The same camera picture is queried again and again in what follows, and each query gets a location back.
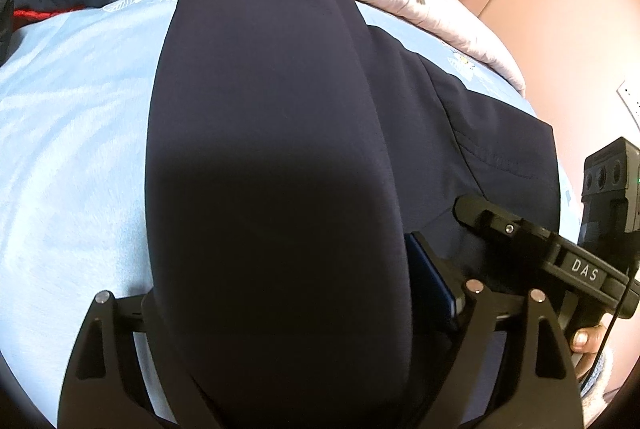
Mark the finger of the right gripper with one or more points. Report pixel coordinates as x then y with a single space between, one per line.
499 227

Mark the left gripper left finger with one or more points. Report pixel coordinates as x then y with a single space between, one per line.
103 386

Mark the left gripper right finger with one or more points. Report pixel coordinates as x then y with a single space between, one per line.
505 362

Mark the navy blue jacket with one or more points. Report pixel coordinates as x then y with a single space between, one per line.
291 149

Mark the right hand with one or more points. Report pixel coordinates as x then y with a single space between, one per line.
585 345

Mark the pink quilted comforter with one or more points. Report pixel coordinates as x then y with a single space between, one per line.
452 22

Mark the black folded garment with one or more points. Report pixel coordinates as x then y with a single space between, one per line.
6 27

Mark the white wall power strip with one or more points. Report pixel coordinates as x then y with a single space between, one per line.
629 93

